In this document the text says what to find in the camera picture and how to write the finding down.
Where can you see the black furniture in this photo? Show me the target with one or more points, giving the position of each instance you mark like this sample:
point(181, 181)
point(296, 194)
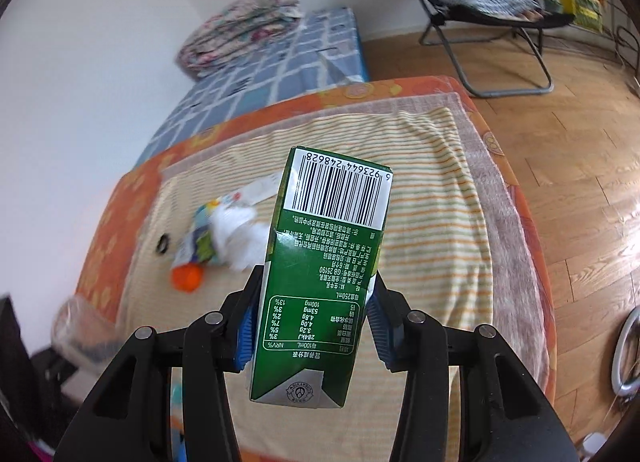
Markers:
point(15, 367)

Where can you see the orange printed bed sheet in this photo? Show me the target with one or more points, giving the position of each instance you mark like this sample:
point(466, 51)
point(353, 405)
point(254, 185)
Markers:
point(120, 222)

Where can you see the striped yellow blanket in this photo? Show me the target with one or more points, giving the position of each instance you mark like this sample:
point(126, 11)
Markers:
point(425, 222)

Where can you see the white wet wipe packet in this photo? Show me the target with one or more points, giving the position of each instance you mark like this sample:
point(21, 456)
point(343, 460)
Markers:
point(255, 190)

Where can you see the yellow green bag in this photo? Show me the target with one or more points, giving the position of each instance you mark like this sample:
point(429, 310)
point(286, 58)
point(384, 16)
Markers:
point(580, 5)

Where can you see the pink cloth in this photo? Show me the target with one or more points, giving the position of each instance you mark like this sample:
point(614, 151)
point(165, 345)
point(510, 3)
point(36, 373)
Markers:
point(37, 449)

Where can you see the crumpled white tissue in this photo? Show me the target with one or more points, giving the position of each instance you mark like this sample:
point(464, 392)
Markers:
point(240, 242)

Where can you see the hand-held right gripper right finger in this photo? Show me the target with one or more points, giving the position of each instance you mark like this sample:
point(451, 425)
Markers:
point(380, 337)

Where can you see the green drink carton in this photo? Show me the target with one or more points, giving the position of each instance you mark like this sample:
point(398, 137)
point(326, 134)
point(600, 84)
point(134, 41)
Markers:
point(320, 262)

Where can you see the clear plastic bag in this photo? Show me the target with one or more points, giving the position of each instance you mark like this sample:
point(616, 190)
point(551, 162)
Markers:
point(75, 327)

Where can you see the blue checked mattress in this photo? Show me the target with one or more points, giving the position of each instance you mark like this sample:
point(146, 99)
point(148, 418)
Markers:
point(280, 72)

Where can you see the folded floral quilt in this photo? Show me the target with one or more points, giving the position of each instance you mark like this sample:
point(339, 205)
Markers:
point(235, 27)

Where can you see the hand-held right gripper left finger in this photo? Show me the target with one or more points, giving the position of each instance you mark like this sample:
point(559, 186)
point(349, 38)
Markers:
point(245, 337)

